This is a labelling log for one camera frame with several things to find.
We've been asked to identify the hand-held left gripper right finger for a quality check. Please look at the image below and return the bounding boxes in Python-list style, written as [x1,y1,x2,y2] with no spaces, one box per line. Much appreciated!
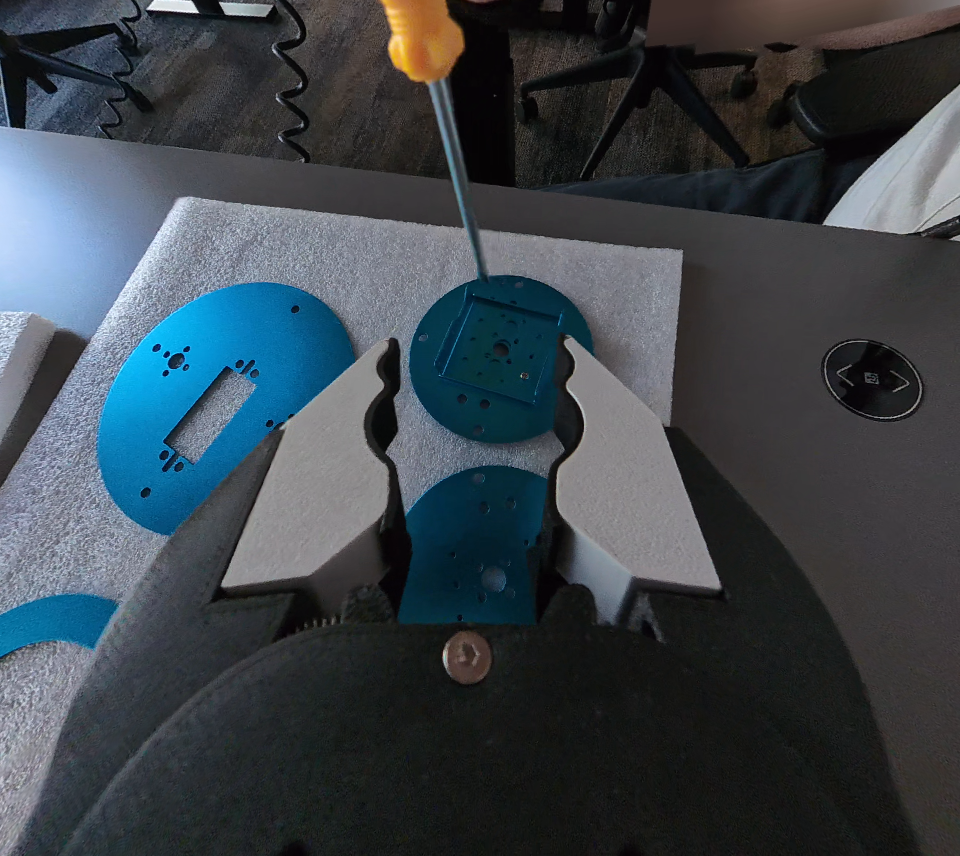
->
[553,335,723,628]

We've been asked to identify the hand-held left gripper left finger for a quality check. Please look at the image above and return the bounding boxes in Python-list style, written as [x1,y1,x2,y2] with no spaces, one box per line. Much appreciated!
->
[222,337,402,595]

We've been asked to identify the blue round plate with bracket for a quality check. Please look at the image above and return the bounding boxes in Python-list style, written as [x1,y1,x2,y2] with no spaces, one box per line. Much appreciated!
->
[409,276,595,443]

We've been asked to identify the grey desk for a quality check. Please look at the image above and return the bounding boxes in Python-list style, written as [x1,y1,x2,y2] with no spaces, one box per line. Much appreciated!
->
[0,127,960,856]

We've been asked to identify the black round desk control button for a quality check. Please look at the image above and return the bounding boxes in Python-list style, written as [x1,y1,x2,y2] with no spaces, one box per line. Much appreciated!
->
[821,340,924,422]

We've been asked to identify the small blue round disc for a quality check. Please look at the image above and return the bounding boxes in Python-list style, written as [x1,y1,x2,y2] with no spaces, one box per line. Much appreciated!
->
[397,465,550,626]

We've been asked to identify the large blue disc rectangular cutout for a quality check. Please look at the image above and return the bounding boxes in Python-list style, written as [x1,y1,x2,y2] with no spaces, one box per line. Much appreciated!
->
[97,283,357,537]

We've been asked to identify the black office chair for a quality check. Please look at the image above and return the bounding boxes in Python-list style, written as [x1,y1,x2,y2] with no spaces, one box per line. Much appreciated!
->
[517,0,759,178]
[787,39,960,152]

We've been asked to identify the white foam sheet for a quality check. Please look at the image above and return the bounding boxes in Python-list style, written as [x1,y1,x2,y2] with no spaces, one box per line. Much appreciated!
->
[0,196,684,835]

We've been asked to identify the white foam block round hole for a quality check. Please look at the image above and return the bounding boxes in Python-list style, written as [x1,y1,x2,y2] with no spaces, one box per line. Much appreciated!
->
[0,312,57,445]

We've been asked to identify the person's dark trousers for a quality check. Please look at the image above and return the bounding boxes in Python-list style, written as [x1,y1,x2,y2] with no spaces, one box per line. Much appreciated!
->
[540,147,886,223]

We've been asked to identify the black stool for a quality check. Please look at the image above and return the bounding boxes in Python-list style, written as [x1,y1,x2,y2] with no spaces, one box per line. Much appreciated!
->
[0,0,155,126]

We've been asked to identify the blue metal ring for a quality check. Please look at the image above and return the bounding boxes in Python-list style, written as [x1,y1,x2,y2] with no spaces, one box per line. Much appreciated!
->
[0,594,121,658]

